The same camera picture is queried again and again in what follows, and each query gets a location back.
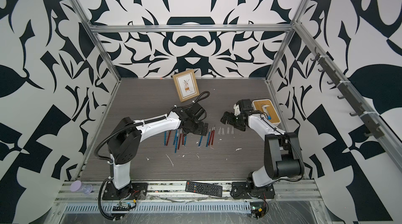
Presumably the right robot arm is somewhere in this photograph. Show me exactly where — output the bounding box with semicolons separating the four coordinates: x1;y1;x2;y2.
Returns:
220;99;305;188

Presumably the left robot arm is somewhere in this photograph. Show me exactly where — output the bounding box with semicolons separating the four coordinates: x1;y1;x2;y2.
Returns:
94;103;208;190

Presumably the red knife capped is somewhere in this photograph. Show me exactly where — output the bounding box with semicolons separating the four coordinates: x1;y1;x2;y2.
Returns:
177;129;182;150

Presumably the white box with wooden lid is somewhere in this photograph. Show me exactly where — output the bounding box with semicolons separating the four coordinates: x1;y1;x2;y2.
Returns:
252;99;281;126

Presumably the black remote control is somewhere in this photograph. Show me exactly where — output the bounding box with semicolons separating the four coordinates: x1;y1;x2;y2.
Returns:
185;181;223;197

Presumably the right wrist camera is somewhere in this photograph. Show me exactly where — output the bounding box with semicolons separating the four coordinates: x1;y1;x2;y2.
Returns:
233;104;241;116

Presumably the wooden picture frame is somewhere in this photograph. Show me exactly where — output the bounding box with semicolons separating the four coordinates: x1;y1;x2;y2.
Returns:
172;69;200;102

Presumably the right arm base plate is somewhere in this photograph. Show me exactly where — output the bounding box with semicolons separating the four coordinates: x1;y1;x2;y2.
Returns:
230;182;275;200

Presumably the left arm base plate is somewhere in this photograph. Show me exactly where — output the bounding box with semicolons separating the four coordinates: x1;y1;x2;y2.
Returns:
102;182;149;201

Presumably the white cable duct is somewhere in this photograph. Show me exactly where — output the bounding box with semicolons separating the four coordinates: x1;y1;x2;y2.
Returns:
64;202;251;214

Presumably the black wall hook rail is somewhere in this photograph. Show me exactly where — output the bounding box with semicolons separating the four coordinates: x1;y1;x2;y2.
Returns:
312;51;385;139

